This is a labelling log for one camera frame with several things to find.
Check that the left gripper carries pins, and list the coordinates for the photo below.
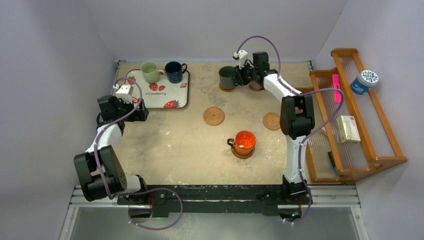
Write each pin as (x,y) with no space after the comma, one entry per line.
(139,115)

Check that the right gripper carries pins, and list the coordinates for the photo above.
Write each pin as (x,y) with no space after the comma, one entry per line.
(239,77)

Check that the purple mug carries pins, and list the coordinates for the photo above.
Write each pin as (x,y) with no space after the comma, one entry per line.
(255,84)

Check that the light wooden coaster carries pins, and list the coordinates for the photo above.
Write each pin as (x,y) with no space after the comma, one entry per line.
(225,89)
(255,89)

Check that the dark green mug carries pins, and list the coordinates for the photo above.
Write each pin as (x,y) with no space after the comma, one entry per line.
(227,77)

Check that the orange mug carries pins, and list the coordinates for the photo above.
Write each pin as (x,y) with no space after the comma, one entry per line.
(243,143)

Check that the dark brown wooden coaster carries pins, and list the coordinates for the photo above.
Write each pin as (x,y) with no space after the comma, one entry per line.
(242,156)

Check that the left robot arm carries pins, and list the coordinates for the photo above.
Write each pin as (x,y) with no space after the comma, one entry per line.
(98,169)

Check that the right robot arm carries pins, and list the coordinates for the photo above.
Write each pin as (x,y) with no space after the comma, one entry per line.
(296,118)

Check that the strawberry print tray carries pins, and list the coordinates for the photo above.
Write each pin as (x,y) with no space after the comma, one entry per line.
(162,94)

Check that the pale green mug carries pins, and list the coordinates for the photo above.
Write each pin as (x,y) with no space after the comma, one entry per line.
(151,72)

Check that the navy blue mug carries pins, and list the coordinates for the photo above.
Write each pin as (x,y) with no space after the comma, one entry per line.
(174,71)

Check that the pink marker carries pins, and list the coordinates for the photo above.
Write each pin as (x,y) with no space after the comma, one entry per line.
(337,97)

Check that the blue jar white lid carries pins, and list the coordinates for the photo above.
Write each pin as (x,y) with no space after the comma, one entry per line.
(364,81)

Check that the small dark blue object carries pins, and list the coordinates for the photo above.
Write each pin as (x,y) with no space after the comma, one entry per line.
(332,161)

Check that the wooden tiered rack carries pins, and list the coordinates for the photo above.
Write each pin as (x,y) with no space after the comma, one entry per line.
(378,149)

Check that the white card box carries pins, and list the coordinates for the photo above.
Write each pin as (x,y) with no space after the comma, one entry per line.
(348,130)

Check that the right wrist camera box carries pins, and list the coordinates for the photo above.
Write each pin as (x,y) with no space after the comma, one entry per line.
(241,56)

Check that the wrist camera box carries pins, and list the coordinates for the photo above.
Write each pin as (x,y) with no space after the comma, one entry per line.
(241,56)
(124,92)

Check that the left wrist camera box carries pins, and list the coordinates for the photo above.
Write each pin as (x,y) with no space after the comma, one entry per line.
(124,92)

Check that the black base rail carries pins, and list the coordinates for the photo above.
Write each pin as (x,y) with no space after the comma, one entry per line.
(267,200)

